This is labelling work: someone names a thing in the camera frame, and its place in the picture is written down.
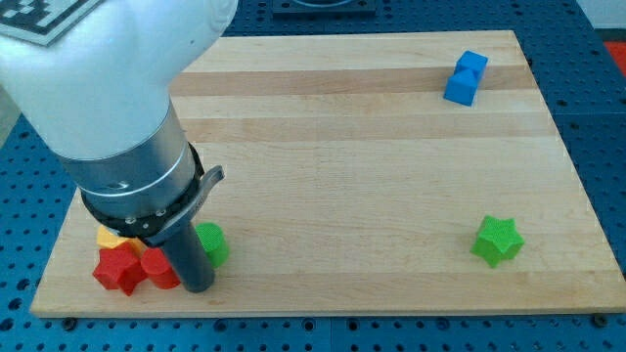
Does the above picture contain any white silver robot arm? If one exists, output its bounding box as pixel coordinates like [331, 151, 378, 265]
[1, 0, 238, 237]

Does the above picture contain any wooden board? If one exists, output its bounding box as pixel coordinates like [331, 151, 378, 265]
[30, 30, 625, 318]

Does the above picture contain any green cylinder block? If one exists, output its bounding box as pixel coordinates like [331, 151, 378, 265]
[195, 222, 230, 268]

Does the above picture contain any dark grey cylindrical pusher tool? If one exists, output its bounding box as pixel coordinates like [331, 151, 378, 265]
[161, 223, 215, 293]

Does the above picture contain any blue cube block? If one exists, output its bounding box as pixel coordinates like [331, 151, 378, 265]
[443, 51, 489, 107]

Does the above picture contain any red cylinder block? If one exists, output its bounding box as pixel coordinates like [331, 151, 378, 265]
[140, 248, 181, 289]

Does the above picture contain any green star block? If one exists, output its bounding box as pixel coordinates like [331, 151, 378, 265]
[470, 215, 525, 268]

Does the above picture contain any red star block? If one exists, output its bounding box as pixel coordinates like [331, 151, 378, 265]
[92, 243, 147, 296]

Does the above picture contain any yellow block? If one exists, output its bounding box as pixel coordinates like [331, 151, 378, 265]
[96, 225, 146, 257]

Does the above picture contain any black white fiducial marker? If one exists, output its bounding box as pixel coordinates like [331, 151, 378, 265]
[0, 0, 102, 46]

